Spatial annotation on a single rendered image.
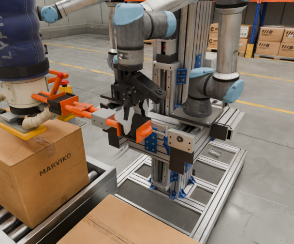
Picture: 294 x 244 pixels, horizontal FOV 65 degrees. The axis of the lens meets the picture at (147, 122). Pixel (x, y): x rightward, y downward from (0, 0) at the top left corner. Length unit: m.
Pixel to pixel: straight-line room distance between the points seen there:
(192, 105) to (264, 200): 1.42
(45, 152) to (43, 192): 0.22
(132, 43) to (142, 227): 0.94
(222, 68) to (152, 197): 1.19
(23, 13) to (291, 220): 2.24
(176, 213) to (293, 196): 1.18
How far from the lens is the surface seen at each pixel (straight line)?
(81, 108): 0.88
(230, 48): 1.03
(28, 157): 1.18
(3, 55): 1.05
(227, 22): 1.01
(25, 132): 1.05
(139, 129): 0.70
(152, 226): 1.30
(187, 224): 1.76
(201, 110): 1.21
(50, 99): 0.96
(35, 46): 1.06
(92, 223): 1.34
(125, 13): 0.64
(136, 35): 0.64
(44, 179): 1.29
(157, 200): 1.88
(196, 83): 1.16
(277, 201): 2.45
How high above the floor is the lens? 1.57
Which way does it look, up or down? 28 degrees down
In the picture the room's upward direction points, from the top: straight up
